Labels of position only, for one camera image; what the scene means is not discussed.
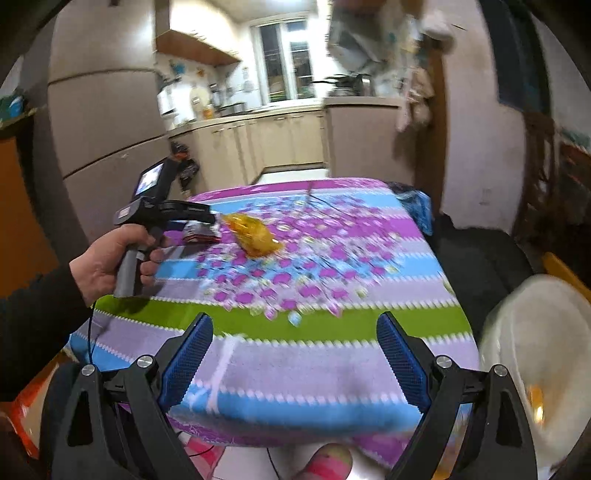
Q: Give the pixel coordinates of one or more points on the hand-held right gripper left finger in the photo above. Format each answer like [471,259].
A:
[187,364]

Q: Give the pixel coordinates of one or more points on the kitchen window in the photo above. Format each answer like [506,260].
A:
[288,60]

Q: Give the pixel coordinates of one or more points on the person's left hand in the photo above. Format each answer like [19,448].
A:
[99,267]

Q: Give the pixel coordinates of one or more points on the gold foil wrapper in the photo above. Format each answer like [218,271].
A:
[535,401]

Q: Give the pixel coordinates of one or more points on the dark wooden chair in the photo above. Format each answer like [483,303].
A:
[554,175]

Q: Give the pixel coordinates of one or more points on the black bag on refrigerator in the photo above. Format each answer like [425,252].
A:
[187,166]

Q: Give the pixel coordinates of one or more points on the beige refrigerator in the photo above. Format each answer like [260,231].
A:
[106,129]

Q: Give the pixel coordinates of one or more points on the range hood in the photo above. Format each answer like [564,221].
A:
[364,32]

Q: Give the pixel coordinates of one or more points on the white microwave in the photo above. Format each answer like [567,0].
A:
[167,100]

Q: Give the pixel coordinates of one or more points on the pink hanging plastic bag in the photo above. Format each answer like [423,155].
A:
[415,101]

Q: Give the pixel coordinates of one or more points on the orange cardboard box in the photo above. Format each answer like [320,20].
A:
[27,415]

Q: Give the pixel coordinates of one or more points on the person's left forearm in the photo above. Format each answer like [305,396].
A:
[37,332]

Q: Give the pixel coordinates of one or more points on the red black snack packet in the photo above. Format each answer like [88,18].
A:
[201,234]

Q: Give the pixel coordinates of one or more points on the yellow plastic stool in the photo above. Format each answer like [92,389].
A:
[565,272]

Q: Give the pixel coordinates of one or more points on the pink striped slipper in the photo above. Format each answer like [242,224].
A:
[328,464]

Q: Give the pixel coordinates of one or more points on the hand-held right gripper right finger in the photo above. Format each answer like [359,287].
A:
[401,364]

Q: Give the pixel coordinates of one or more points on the wooden wall cabinet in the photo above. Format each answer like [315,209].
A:
[194,32]

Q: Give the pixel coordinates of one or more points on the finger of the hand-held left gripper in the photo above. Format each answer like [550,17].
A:
[201,213]

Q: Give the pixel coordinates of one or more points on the beige kitchen cabinets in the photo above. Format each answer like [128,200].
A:
[277,138]

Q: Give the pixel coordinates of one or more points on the floral striped tablecloth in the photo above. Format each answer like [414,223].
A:
[314,286]

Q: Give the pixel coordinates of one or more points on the blue patterned cloth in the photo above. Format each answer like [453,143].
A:
[415,205]

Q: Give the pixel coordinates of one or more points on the orange clear plastic bag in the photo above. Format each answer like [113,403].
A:
[256,235]

